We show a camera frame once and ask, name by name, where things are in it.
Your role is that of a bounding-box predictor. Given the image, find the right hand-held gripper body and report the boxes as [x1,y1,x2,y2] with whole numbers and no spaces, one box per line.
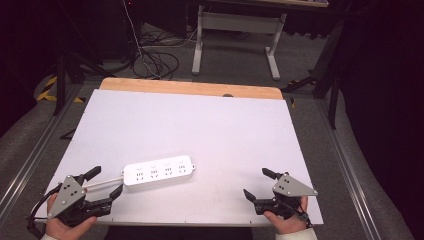
[254,172,319,221]

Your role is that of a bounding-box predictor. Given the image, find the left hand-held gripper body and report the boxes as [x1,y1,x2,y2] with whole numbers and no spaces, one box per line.
[48,174,113,229]

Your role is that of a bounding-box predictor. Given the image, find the white power strip cable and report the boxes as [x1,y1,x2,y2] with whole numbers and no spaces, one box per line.
[81,176,125,193]

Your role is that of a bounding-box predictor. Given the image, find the white power strip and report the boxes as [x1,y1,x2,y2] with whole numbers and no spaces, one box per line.
[120,154,197,191]

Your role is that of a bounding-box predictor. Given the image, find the person's left hand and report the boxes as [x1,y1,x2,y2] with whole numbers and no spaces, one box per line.
[44,193,98,240]

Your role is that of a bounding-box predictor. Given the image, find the person's right hand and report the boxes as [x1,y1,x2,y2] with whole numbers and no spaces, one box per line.
[263,196,309,235]

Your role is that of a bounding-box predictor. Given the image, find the white board sheet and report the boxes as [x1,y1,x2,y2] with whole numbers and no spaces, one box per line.
[34,88,325,228]

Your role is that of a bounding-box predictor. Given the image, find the yellow black floor tape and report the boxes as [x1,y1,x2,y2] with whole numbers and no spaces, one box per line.
[36,75,85,104]

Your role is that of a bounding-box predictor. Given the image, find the black stand legs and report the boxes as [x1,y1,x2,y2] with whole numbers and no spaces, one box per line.
[280,19,345,130]
[52,49,116,117]

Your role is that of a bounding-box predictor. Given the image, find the wooden table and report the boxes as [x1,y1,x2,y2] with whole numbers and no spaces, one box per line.
[99,77,285,101]

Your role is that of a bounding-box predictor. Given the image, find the aluminium rail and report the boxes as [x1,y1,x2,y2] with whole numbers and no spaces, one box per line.
[315,99,373,240]
[0,83,86,219]

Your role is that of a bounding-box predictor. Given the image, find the black cable bundle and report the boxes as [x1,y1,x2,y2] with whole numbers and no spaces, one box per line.
[131,31,181,81]

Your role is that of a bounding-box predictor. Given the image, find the thin white cable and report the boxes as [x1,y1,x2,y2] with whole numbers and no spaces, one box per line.
[122,0,162,80]

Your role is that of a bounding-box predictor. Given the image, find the white metal desk frame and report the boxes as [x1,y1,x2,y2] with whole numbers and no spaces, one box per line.
[191,4,288,81]

